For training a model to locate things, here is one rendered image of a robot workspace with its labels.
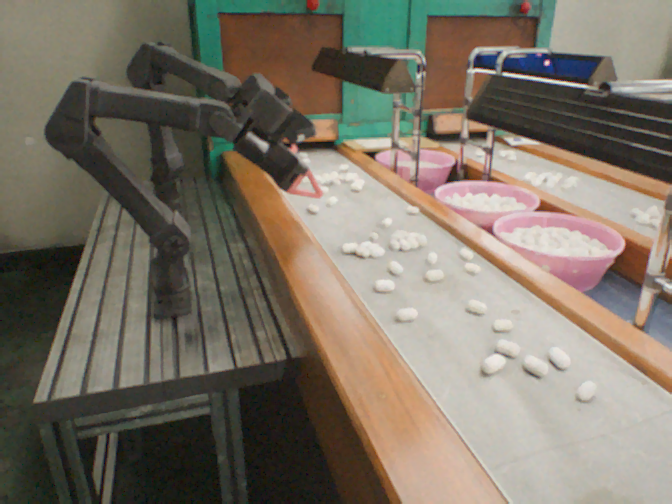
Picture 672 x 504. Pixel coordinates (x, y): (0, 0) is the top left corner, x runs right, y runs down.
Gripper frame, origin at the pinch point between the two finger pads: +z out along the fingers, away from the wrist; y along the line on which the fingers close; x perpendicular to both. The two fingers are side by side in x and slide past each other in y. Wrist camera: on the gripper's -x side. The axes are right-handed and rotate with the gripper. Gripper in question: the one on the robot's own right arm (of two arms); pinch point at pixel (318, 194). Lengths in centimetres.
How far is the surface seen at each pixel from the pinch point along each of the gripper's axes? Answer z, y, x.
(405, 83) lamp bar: 4.2, 9.7, -30.3
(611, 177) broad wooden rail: 82, 22, -56
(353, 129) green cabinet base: 31, 88, -21
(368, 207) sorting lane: 22.3, 21.3, -3.5
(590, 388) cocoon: 21, -59, -5
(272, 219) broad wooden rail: 0.1, 12.6, 11.9
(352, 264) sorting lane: 10.5, -11.1, 6.4
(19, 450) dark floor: -7, 43, 118
